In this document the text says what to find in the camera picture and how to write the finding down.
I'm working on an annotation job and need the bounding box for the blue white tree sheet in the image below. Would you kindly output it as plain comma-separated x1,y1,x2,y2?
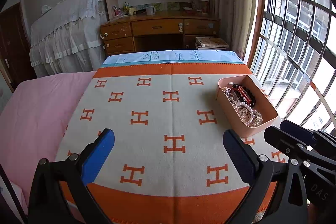
101,50,244,68

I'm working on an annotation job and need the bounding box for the pink rectangular storage box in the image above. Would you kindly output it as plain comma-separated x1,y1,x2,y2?
217,75,278,138

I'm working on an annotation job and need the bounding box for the person right hand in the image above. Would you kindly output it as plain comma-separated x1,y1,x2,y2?
307,202,336,224

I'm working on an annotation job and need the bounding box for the white pearl bracelet gold charm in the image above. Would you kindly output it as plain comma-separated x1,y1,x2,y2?
232,101,253,126

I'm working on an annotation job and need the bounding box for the orange grey H blanket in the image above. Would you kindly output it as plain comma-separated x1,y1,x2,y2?
56,63,249,223

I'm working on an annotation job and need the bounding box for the wooden desk with drawers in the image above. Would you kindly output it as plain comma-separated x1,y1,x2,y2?
100,11,221,56

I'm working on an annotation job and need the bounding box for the silver leaf pearl hairpiece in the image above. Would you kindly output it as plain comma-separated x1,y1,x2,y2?
249,109,263,127

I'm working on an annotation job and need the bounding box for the metal window grille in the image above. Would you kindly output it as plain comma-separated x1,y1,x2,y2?
251,0,335,134

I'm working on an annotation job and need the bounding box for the pink bed sheet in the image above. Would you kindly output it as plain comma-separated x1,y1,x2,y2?
1,72,94,211

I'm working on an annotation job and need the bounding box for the black bead bracelet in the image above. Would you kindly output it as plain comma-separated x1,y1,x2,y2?
232,83,257,108

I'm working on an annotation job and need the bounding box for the stack of books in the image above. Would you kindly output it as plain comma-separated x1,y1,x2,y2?
195,37,230,50

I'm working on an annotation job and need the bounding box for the dark wooden door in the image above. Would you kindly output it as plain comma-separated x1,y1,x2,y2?
1,3,37,89

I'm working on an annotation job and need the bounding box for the white mug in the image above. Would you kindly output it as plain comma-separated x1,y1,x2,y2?
145,6,156,15

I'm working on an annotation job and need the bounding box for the white lace covered furniture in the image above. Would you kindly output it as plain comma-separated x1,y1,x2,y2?
30,0,107,78

